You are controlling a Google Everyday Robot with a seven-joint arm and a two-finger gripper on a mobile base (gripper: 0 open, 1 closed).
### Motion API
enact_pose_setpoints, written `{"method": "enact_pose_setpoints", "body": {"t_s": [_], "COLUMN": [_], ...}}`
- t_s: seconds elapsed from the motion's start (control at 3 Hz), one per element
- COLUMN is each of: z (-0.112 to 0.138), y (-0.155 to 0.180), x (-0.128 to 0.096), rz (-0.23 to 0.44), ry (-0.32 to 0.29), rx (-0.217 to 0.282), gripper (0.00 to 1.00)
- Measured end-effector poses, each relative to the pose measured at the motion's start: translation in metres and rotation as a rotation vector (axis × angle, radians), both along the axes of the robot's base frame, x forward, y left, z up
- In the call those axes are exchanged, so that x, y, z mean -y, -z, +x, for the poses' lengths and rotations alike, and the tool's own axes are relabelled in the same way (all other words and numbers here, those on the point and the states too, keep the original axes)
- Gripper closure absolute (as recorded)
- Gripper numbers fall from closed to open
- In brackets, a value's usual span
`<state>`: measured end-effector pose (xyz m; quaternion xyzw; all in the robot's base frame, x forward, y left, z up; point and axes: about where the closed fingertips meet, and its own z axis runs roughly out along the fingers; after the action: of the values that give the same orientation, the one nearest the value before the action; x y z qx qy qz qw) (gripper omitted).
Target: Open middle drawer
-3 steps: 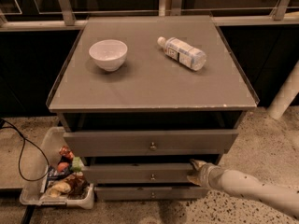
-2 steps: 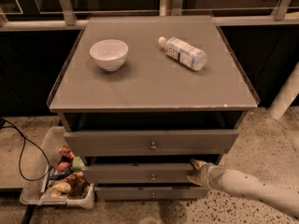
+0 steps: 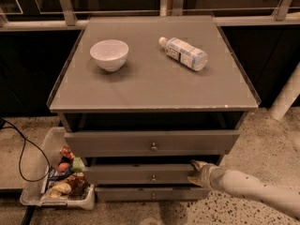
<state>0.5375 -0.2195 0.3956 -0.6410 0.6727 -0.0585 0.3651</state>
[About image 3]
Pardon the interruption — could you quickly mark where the metal window frame rail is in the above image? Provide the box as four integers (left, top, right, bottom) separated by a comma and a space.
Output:
0, 0, 300, 31

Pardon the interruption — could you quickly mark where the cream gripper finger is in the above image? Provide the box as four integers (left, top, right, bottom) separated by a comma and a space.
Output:
191, 160, 207, 172
187, 176, 202, 187

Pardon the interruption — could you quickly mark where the grey drawer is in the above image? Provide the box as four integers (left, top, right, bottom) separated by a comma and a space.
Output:
95, 187, 209, 202
65, 130, 240, 158
82, 164, 194, 185

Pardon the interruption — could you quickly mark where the white ceramic bowl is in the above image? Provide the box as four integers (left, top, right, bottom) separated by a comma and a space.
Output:
90, 39, 129, 72

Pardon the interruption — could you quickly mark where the clear plastic storage bin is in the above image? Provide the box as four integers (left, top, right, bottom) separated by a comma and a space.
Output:
20, 127, 95, 210

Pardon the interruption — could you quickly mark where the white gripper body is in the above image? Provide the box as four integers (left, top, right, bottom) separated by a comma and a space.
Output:
200, 164, 226, 190

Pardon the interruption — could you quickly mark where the red snack packet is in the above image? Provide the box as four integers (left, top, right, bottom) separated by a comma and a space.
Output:
60, 146, 75, 160

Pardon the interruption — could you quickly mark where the brown snack bag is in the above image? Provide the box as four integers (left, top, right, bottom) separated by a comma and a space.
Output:
45, 172, 88, 198

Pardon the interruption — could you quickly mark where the white pipe leg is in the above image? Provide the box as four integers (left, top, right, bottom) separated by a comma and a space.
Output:
269, 62, 300, 120

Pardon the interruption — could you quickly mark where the grey drawer cabinet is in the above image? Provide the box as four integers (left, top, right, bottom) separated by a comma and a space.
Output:
48, 16, 260, 188

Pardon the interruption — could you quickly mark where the clear plastic water bottle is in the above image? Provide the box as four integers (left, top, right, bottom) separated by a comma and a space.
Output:
158, 37, 208, 71

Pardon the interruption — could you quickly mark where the grey bottom drawer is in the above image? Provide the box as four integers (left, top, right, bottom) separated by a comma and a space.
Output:
95, 187, 209, 202

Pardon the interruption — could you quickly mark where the green snack packet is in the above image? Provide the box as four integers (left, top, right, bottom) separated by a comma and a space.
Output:
71, 157, 84, 173

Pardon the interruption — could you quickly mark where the grey top drawer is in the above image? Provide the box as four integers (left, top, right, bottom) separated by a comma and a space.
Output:
65, 130, 240, 158

